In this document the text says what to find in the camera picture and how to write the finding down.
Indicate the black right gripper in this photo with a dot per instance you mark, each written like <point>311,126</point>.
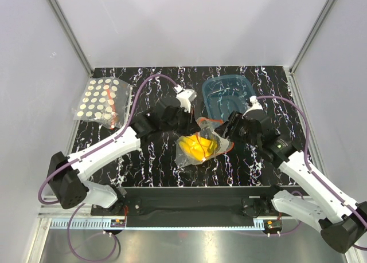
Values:
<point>234,120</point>

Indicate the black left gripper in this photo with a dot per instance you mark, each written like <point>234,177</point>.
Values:
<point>191,127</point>

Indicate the clear zip bag orange zipper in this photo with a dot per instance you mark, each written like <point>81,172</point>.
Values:
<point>207,127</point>

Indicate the yellow toy banana bunch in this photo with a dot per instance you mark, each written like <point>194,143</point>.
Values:
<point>197,147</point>

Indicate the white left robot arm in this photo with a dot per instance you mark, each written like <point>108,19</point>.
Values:
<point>69,175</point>

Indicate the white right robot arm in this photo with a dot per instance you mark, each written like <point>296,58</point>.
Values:
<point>340,219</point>

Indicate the clear bag with round stickers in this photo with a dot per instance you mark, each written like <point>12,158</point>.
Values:
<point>105,100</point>

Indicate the teal transparent plastic container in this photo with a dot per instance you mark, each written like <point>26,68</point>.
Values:
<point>225,94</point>

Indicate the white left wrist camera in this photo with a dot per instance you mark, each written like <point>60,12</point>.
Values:
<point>185,97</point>

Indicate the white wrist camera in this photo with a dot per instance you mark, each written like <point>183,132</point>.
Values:
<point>185,97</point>
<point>254,108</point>

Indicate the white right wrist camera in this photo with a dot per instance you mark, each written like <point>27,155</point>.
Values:
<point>254,108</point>

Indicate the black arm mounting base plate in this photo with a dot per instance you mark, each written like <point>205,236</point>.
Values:
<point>262,192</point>

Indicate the left aluminium frame post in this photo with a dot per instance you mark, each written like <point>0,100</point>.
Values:
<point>62,19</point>

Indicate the aluminium frame post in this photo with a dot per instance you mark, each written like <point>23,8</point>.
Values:
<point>326,9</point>
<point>62,19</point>

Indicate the aluminium frame rail front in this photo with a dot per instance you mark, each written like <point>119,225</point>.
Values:
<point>171,213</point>

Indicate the right aluminium frame post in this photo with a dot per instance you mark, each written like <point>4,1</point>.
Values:
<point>326,9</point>

